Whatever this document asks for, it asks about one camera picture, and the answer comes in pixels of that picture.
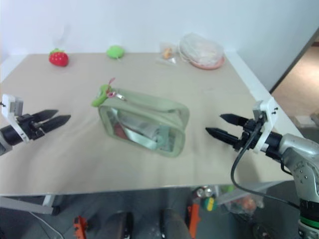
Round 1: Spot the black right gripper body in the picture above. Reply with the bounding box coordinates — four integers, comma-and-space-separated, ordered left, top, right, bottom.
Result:
233, 118, 265, 152

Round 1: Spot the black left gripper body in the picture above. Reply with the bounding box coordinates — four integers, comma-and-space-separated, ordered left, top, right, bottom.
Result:
16, 113, 46, 142

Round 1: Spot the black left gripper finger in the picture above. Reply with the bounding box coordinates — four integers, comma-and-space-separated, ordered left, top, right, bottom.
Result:
40, 115, 72, 133
31, 109, 59, 122

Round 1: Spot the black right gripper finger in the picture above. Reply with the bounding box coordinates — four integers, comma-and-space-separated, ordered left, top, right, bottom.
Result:
205, 127, 240, 146
219, 113, 248, 127

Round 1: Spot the clear green toiletry pouch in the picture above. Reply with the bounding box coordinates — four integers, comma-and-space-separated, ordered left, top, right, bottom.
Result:
97, 88, 190, 159

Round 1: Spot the red strawberry toy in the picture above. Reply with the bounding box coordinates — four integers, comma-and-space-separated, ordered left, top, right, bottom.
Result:
48, 47, 69, 67

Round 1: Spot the clear bag of toys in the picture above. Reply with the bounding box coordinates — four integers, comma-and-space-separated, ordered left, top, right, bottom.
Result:
218, 184, 265, 215

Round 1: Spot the green yellow round toy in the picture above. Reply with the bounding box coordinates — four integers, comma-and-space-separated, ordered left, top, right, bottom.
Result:
201, 197, 216, 213

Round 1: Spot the pink plate in plastic bag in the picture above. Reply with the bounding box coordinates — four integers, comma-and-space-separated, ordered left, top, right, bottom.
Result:
178, 32, 225, 71

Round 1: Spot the orange tool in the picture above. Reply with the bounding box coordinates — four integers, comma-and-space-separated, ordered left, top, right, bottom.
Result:
187, 196, 202, 239
73, 215, 88, 239

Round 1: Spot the green round plush toy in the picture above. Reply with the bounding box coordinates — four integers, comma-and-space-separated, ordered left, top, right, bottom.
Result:
106, 45, 126, 60

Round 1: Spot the small clear snack bag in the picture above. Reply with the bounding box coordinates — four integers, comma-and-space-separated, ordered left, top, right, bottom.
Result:
156, 41, 179, 66

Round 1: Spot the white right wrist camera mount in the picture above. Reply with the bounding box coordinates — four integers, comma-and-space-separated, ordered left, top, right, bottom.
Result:
252, 98, 278, 153

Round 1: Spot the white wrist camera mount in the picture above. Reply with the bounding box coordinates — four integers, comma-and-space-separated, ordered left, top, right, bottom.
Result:
252, 98, 278, 153
0, 94, 28, 143

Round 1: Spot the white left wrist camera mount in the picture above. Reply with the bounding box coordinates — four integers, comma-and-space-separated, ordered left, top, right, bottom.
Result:
0, 94, 28, 143

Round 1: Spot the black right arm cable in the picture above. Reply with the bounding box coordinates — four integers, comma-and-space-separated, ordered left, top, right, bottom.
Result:
230, 119, 301, 210

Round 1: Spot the green keychain charm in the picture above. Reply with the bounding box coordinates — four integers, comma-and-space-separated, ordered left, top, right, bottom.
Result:
90, 77, 117, 108

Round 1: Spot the grey table frame bar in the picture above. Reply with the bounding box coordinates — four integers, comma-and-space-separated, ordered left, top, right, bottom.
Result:
0, 195, 56, 215

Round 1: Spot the white floor cable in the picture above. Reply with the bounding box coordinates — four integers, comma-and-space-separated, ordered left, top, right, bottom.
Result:
29, 211, 64, 239

